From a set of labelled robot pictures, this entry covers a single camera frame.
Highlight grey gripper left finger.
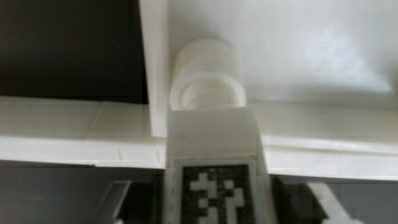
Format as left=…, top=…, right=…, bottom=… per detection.
left=93, top=180, right=161, bottom=224

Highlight white table leg with tag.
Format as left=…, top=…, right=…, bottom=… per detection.
left=163, top=108, right=276, bottom=224

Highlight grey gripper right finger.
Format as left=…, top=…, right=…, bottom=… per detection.
left=271, top=178, right=363, bottom=224

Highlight white front fence bar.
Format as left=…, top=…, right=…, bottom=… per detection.
left=0, top=96, right=398, bottom=181

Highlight white square table top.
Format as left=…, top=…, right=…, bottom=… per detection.
left=138, top=0, right=398, bottom=137

